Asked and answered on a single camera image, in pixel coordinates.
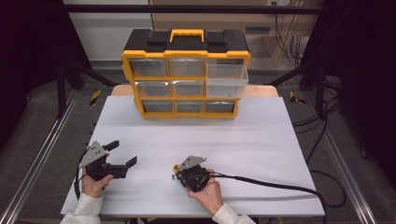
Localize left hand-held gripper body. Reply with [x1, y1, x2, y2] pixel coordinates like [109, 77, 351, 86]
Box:
[78, 140, 129, 182]

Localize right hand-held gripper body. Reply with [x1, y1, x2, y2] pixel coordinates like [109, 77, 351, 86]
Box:
[174, 155, 211, 193]

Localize clear organizer drawer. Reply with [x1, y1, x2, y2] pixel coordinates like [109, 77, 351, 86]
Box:
[205, 59, 249, 99]
[135, 80, 172, 97]

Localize yellow black drawer cabinet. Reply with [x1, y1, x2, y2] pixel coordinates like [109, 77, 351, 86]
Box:
[120, 28, 252, 119]

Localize person's right hand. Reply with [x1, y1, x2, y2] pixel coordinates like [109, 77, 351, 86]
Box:
[186, 169, 224, 216]

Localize person's left hand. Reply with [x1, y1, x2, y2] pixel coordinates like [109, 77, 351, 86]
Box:
[81, 169, 115, 199]

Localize yellow black hazard tape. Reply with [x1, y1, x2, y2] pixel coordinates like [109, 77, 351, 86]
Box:
[289, 91, 307, 105]
[89, 90, 102, 106]

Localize black metal stand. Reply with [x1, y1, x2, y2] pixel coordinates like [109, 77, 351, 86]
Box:
[55, 60, 120, 119]
[267, 60, 331, 120]

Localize grid of clear plastic drawers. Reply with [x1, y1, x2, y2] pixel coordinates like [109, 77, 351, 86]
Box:
[129, 58, 236, 114]

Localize wooden table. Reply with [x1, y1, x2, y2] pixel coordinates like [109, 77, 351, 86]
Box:
[111, 84, 279, 98]

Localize black curtain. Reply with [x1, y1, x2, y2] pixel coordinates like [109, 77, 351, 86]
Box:
[303, 0, 396, 181]
[0, 0, 92, 150]

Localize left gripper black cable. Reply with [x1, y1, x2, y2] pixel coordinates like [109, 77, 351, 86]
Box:
[74, 148, 92, 200]

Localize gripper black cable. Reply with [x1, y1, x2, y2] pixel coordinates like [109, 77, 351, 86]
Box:
[74, 148, 92, 200]
[205, 171, 328, 224]

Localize aluminium floor rail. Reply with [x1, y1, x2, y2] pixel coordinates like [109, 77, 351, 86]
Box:
[0, 90, 78, 224]
[323, 130, 379, 224]

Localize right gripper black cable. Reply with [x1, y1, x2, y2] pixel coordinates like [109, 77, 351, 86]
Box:
[205, 171, 328, 224]

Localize black floor cables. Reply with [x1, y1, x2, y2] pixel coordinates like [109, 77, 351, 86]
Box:
[292, 77, 344, 134]

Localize black floor cable loop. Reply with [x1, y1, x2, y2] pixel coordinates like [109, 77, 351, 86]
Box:
[306, 169, 347, 209]

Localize hanging black cable bundle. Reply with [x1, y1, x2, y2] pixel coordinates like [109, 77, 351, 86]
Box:
[273, 12, 311, 67]

